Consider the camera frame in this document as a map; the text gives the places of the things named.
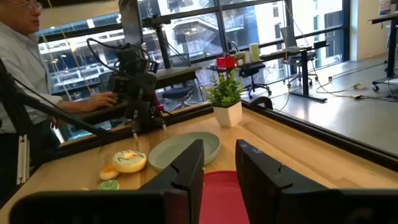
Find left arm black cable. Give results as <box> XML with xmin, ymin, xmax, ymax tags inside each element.
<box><xmin>86</xmin><ymin>37</ymin><xmax>125</xmax><ymax>73</ymax></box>

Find black table clamp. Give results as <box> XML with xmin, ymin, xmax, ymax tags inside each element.
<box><xmin>248</xmin><ymin>96</ymin><xmax>274</xmax><ymax>111</ymax></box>

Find black metal table frame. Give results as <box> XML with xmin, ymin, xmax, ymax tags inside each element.
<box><xmin>0</xmin><ymin>57</ymin><xmax>398</xmax><ymax>174</ymax></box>

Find red plate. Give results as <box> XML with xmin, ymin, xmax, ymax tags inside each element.
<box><xmin>198</xmin><ymin>170</ymin><xmax>251</xmax><ymax>224</ymax></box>

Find green plant in white pot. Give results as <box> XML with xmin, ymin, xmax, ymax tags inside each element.
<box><xmin>205</xmin><ymin>68</ymin><xmax>246</xmax><ymax>128</ymax></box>

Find person's eyeglasses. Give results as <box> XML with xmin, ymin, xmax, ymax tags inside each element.
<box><xmin>12</xmin><ymin>1</ymin><xmax>44</xmax><ymax>12</ymax></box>

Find black wheeled desk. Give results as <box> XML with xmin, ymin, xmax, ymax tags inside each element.
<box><xmin>368</xmin><ymin>12</ymin><xmax>398</xmax><ymax>93</ymax></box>

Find red container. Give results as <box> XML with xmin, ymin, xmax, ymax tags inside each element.
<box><xmin>216</xmin><ymin>55</ymin><xmax>236</xmax><ymax>70</ymax></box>

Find dark office desk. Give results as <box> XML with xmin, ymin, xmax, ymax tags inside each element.
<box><xmin>149</xmin><ymin>15</ymin><xmax>203</xmax><ymax>91</ymax></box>

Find small orange donut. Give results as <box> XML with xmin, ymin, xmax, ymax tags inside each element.
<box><xmin>99</xmin><ymin>164</ymin><xmax>121</xmax><ymax>181</ymax></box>

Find person's hand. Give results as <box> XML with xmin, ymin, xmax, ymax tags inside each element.
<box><xmin>88</xmin><ymin>91</ymin><xmax>119</xmax><ymax>110</ymax></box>

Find black office chair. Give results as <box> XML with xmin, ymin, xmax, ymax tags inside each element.
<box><xmin>238</xmin><ymin>62</ymin><xmax>273</xmax><ymax>100</ymax></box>

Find person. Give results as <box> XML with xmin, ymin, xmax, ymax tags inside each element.
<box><xmin>0</xmin><ymin>0</ymin><xmax>94</xmax><ymax>200</ymax></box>

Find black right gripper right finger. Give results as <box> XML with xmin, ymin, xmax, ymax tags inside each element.
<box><xmin>234</xmin><ymin>139</ymin><xmax>398</xmax><ymax>224</ymax></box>

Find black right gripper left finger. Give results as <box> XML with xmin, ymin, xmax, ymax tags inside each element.
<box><xmin>8</xmin><ymin>139</ymin><xmax>205</xmax><ymax>224</ymax></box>

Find small green donut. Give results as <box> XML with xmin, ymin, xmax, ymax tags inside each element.
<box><xmin>96</xmin><ymin>179</ymin><xmax>121</xmax><ymax>191</ymax></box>

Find green white cylinder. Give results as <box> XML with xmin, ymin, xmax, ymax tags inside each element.
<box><xmin>248</xmin><ymin>42</ymin><xmax>261</xmax><ymax>63</ymax></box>

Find yellow extension cable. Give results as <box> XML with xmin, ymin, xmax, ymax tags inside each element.
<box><xmin>315</xmin><ymin>81</ymin><xmax>364</xmax><ymax>94</ymax></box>

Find small potted plant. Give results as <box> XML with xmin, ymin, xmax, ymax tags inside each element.
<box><xmin>234</xmin><ymin>50</ymin><xmax>246</xmax><ymax>67</ymax></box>

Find black window frame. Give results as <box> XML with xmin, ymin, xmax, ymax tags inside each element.
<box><xmin>37</xmin><ymin>0</ymin><xmax>352</xmax><ymax>94</ymax></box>

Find silver aluminium bracket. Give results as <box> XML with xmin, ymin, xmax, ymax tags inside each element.
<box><xmin>16</xmin><ymin>134</ymin><xmax>31</xmax><ymax>185</ymax></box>

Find grey upright panel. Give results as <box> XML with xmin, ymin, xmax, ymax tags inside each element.
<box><xmin>118</xmin><ymin>0</ymin><xmax>144</xmax><ymax>47</ymax></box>

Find black standing desk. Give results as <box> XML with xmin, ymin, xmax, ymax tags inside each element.
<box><xmin>259</xmin><ymin>40</ymin><xmax>330</xmax><ymax>103</ymax></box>

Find grey office chair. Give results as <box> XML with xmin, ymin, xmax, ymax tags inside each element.
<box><xmin>279</xmin><ymin>27</ymin><xmax>314</xmax><ymax>88</ymax></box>

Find yellow toy food piece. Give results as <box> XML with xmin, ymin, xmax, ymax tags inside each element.
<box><xmin>111</xmin><ymin>149</ymin><xmax>148</xmax><ymax>174</ymax></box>

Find pale green plate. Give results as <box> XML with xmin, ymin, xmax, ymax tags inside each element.
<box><xmin>148</xmin><ymin>131</ymin><xmax>221</xmax><ymax>171</ymax></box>

